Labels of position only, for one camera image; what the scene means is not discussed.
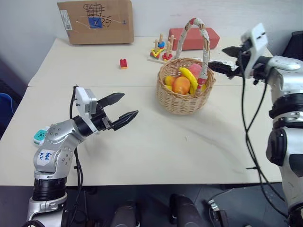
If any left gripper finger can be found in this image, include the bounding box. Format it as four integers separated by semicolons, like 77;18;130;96
97;92;125;110
111;109;139;131

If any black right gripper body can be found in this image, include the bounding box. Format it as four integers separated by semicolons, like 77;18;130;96
233;39;252;77

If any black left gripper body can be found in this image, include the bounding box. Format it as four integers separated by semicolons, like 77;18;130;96
91;106;115;132

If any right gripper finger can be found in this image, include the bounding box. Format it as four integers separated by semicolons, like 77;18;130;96
222;46;242;58
207;61;238;80

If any pink toy peach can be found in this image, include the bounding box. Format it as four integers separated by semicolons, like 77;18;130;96
188;63;203;80

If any yellow toy banana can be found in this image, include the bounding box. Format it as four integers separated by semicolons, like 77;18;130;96
178;67;198;95

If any red foam block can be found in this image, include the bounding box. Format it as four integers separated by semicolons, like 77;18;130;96
168;27;221;51

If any orange red toy apple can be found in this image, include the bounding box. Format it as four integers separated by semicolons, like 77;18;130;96
171;76;191;95

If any black chair back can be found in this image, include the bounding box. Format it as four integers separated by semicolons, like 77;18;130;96
282;31;303;60

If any yellow toy lemon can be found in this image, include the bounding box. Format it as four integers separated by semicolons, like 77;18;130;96
164;75;177;87

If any teal white small toy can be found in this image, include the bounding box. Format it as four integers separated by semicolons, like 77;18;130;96
33;126;51;145

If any wooden peg stacking toy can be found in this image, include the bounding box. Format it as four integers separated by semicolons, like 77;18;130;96
147;33;178;65

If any brown cardboard box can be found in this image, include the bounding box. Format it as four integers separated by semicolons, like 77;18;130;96
56;0;135;45

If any dark rounded shape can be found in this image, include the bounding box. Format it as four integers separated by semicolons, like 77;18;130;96
169;193;207;227
110;200;141;227

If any blue plastic container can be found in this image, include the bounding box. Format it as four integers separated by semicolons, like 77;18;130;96
0;92;13;120

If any silver metal clamp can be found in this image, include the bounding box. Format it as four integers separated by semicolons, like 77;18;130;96
207;199;230;227

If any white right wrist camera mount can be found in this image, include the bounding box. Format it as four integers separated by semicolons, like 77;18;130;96
241;23;270;79

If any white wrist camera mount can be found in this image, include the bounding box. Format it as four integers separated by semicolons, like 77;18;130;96
74;87;99;133
241;23;270;79

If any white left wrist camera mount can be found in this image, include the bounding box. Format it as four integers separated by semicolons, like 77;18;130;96
74;87;99;133

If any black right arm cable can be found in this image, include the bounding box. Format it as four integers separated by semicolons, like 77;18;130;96
238;51;291;219

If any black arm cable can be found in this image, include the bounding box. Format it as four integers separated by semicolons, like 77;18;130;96
238;51;291;219
69;84;86;227

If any wicker basket with handle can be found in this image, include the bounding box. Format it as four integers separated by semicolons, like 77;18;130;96
155;18;217;116

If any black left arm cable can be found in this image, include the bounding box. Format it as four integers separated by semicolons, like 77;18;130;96
69;84;86;227

